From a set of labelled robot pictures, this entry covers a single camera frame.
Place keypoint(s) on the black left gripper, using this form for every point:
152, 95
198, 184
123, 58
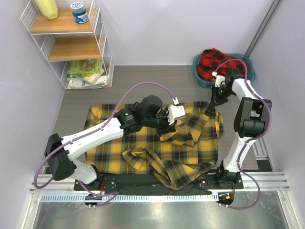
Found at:
168, 128

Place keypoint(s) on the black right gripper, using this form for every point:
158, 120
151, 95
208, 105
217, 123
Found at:
216, 101

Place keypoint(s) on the yellow plaid long sleeve shirt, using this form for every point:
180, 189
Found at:
175, 159

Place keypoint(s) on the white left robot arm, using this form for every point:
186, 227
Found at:
62, 152

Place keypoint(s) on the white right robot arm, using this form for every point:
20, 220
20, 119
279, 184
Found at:
251, 122

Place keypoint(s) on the red plaid long sleeve shirt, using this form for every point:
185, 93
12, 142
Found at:
213, 60

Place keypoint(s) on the stack of books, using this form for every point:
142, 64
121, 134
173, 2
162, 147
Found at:
87, 81

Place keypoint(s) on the teal plastic basket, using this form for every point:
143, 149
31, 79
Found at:
206, 84

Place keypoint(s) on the green picture book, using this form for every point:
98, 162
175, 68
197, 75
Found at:
85, 66

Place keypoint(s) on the blue lidded jar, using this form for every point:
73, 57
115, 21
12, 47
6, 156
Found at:
79, 12

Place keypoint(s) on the yellow plastic bottle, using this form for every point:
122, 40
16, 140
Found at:
48, 8

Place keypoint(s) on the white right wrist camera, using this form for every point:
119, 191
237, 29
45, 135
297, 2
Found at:
219, 80

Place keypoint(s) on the aluminium frame rail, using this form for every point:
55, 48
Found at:
275, 4

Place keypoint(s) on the white slotted cable duct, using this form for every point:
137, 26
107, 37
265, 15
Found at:
85, 197

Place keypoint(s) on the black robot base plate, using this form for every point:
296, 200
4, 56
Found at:
148, 184

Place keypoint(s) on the white wire shelf rack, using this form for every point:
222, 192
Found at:
62, 40

